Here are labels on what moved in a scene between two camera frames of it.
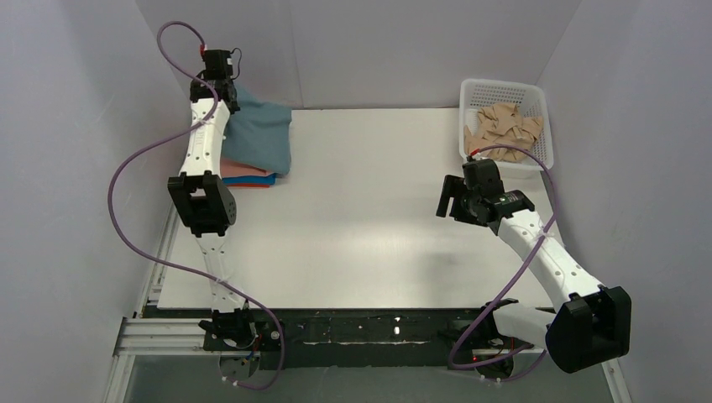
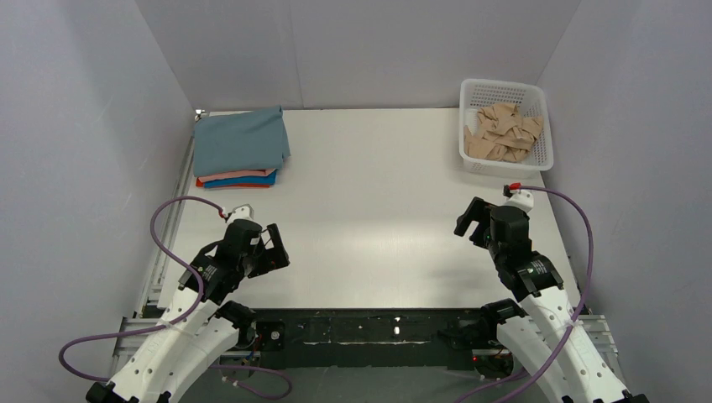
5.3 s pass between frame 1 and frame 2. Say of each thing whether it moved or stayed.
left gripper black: moved
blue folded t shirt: stayed
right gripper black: moved
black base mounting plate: stayed
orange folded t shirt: stayed
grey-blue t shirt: moved
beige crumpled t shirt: stayed
